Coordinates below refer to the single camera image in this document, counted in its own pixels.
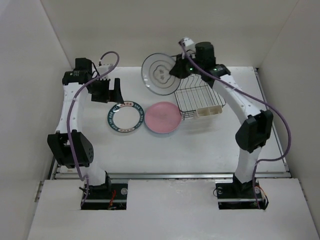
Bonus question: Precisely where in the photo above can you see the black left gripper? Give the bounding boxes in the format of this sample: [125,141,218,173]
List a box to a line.
[89,77,124,104]

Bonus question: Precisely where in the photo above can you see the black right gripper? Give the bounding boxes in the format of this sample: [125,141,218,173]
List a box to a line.
[169,51,204,79]

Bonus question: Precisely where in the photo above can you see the white rearmost plate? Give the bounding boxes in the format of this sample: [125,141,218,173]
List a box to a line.
[141,53,181,96]

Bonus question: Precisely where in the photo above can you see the large patterned plate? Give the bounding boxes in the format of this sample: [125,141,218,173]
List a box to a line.
[106,101,145,133]

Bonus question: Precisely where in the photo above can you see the pink plastic plate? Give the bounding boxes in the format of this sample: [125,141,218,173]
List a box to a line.
[144,101,182,134]

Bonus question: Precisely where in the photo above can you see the blue plastic plate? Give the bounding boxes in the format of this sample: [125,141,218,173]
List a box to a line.
[144,123,180,138]

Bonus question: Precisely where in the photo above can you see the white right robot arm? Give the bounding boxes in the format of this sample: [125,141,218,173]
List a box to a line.
[169,37,274,197]

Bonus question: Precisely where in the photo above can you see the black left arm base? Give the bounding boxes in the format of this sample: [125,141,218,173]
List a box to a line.
[80,183,128,211]

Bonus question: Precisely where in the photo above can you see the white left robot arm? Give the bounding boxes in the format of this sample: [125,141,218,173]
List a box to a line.
[47,57,124,199]

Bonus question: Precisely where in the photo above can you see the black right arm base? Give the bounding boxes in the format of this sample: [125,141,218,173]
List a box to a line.
[213,182,269,210]

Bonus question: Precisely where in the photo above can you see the white cutlery holder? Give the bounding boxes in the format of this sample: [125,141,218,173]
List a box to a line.
[194,105,223,118]

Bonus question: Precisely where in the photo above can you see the dark wire dish rack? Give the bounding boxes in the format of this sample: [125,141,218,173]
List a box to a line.
[174,73,226,120]

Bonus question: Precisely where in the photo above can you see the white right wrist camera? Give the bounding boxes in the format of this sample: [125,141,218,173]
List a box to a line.
[179,37,195,51]

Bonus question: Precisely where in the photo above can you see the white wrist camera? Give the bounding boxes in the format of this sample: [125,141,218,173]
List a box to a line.
[96,64,113,76]
[179,37,195,51]

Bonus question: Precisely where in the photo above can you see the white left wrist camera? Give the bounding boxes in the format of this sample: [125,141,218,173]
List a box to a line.
[96,64,113,76]

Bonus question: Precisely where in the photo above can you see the aluminium side rail left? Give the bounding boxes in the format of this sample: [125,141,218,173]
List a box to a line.
[33,154,62,202]

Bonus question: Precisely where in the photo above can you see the aluminium front rail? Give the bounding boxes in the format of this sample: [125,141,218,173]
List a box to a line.
[54,171,291,181]

